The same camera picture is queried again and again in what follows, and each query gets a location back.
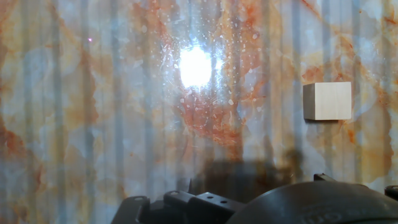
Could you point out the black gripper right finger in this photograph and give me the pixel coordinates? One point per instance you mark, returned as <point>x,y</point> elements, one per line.
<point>323,177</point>

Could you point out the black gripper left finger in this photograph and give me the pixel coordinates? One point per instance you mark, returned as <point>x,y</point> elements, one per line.
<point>202,208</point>

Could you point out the wooden cube block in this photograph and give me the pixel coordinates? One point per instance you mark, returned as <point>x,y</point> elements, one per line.
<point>329,101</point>

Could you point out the orange marble pattern mat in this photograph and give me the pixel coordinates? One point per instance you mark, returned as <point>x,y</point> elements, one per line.
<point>124,93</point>

